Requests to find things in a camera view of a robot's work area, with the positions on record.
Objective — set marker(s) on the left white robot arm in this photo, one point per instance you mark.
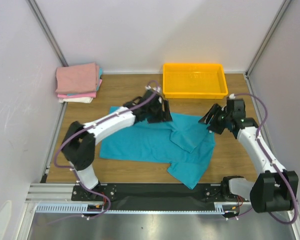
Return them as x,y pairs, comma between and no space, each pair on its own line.
80,140

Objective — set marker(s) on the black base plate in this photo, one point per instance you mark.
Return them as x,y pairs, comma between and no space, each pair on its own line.
167,197

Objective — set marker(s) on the white folded shirt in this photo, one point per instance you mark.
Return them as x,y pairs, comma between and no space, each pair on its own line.
85,100

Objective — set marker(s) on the white slotted cable duct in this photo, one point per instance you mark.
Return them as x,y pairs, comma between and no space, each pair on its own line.
84,208

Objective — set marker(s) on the light blue folded shirt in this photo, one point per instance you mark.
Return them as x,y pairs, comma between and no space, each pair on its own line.
99,75

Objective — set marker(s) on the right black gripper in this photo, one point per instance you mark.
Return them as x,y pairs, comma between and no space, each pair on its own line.
219,119

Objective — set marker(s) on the aluminium corner post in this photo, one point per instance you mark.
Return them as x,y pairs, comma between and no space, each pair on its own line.
39,16
268,36

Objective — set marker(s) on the dusty pink folded shirt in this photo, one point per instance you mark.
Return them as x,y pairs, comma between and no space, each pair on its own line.
77,79

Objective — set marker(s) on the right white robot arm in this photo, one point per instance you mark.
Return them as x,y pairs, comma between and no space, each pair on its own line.
275,188

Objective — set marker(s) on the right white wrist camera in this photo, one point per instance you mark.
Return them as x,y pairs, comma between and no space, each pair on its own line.
232,96

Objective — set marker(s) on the teal t shirt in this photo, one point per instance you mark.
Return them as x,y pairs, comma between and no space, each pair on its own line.
183,143

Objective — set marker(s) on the yellow plastic tray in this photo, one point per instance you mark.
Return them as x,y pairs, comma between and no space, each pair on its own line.
194,81

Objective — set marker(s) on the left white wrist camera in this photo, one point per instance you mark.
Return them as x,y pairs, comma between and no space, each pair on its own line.
157,90

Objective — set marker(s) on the left aluminium corner post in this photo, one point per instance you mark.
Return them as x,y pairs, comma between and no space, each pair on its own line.
39,16

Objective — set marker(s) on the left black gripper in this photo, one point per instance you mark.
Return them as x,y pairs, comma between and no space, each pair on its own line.
163,115

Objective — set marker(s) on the aluminium frame rail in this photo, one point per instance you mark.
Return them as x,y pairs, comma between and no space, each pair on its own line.
52,193

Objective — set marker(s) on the bright pink folded shirt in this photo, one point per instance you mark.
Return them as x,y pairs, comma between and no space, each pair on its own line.
82,95

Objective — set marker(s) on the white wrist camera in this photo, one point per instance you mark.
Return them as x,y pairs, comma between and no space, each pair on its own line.
232,96
157,90

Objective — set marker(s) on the right aluminium corner post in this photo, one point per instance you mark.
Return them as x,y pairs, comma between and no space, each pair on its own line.
268,36

